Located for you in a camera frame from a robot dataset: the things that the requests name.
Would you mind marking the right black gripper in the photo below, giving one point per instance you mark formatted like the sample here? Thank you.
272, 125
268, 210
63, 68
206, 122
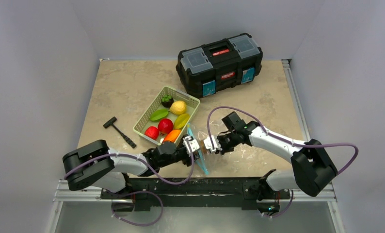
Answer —
219, 141

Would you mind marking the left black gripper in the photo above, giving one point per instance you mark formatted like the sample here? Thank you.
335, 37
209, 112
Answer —
187, 159

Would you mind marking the red yellow fake peach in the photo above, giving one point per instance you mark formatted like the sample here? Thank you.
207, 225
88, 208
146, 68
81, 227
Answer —
172, 135

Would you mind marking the clear zip bag blue seal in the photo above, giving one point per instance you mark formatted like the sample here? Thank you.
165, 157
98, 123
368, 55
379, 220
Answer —
198, 157

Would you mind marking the red fake apple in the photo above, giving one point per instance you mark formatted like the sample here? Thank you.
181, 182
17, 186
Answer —
165, 126

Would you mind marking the yellow fake fruit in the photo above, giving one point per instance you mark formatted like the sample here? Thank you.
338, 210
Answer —
181, 121

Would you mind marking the red fake strawberry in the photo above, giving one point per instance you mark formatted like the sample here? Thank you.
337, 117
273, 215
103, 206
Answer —
152, 132

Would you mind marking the green fake fruit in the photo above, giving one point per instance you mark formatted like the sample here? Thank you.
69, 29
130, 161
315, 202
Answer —
158, 115

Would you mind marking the yellow fake lemon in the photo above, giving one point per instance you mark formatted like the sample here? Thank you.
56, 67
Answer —
178, 107

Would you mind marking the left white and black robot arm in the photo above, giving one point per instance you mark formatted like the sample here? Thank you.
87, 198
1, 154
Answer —
95, 164

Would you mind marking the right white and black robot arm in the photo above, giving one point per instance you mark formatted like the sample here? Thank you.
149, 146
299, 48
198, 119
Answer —
312, 168

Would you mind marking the dark purple fake mangosteen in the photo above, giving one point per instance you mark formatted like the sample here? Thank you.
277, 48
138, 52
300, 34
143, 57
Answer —
167, 101

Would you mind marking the black toolbox with clear lids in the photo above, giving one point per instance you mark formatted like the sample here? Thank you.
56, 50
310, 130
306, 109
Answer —
213, 67

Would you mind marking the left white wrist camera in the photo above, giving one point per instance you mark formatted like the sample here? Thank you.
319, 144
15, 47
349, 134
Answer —
191, 145

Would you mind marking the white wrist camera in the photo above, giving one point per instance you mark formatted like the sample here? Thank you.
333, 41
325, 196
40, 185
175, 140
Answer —
191, 145
211, 144

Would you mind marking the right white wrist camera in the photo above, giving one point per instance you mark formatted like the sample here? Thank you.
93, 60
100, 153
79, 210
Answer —
211, 144

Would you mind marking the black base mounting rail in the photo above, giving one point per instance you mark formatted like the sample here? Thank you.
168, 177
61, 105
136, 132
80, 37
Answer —
247, 193

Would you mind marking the black T-handle tool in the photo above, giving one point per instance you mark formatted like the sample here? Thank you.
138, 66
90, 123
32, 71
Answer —
110, 123

